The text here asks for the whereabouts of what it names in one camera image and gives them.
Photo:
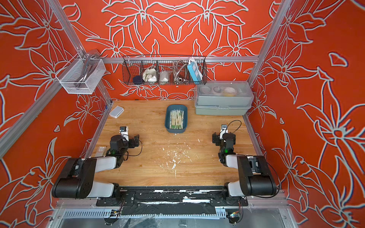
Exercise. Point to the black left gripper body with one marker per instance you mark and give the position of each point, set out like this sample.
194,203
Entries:
131,145

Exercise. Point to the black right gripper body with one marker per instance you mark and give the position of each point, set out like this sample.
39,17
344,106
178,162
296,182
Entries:
218,141

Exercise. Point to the teal plastic storage box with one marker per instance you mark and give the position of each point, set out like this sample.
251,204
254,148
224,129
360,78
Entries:
167,118

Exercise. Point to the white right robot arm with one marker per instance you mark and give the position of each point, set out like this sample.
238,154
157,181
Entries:
255,177

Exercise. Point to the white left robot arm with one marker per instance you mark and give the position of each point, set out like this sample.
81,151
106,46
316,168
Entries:
76,180

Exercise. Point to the wrapped chopsticks pair in box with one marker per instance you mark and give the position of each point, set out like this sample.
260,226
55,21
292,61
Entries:
177,119
172,119
181,119

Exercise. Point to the light blue box in basket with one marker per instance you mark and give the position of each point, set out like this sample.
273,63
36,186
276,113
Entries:
194,71

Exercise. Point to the small clear plastic case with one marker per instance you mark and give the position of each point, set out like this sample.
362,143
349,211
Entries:
101,151

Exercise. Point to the grey lidded plastic container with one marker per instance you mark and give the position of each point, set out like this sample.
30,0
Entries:
223,98

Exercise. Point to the white crumpled bag in basket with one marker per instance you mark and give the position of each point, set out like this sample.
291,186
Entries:
149,75

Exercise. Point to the metal tongs in bin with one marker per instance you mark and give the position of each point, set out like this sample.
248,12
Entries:
88,68

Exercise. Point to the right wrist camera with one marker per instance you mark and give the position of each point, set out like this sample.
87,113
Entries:
224,130

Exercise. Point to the white network switch box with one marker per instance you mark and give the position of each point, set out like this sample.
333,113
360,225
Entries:
116,112

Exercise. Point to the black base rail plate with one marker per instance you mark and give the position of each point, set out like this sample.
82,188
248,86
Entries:
172,200

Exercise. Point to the black wire wall basket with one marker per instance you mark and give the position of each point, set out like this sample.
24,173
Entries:
171,69

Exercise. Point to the clear plastic wall bin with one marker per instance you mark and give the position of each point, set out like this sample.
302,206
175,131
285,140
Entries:
69,77

